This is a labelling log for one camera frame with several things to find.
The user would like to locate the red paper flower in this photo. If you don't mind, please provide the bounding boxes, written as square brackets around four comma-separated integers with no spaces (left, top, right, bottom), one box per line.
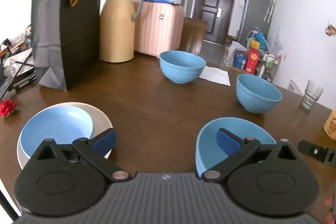
[0,100,17,117]

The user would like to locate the cream white plate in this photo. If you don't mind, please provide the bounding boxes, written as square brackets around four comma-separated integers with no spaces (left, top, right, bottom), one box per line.
[17,102,113,169]

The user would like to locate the black paper gift bag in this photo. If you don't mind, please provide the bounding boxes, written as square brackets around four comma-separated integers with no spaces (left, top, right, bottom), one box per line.
[31,0,100,91]

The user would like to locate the dark brown door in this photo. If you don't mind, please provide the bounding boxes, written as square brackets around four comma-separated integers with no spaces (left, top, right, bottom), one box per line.
[194,0,235,45]

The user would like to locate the clear drinking glass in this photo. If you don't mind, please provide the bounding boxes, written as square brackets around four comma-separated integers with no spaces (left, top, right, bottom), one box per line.
[301,80,323,110]

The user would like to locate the grey refrigerator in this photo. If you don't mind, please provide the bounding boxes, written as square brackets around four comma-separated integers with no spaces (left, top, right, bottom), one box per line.
[238,0,276,44]

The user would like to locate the pink suitcase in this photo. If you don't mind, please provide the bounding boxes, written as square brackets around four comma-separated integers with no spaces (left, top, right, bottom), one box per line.
[134,1,184,57]

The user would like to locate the blue bowl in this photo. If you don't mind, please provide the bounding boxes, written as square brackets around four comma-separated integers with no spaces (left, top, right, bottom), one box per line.
[159,51,207,84]
[195,117,276,176]
[236,74,282,114]

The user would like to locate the pink artificial flowers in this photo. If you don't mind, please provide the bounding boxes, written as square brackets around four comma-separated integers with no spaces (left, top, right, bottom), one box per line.
[325,22,336,36]

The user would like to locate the blue box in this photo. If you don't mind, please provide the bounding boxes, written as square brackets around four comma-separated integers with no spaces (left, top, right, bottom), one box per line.
[234,51,248,70]

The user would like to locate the wire storage rack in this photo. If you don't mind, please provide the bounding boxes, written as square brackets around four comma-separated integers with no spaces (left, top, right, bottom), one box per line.
[257,52,282,83]

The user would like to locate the light blue plate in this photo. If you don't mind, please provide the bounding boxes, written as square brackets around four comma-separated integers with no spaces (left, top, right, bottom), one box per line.
[21,106,93,157]

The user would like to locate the yellow thermos jug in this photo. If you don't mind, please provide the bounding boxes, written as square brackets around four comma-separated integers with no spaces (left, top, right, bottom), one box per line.
[100,0,143,63]

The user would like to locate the wooden chair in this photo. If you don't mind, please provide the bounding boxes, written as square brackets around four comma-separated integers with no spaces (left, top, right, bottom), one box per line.
[178,17,207,56]

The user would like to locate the white paper napkin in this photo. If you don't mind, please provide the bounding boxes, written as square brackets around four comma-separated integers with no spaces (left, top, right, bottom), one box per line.
[199,66,231,86]

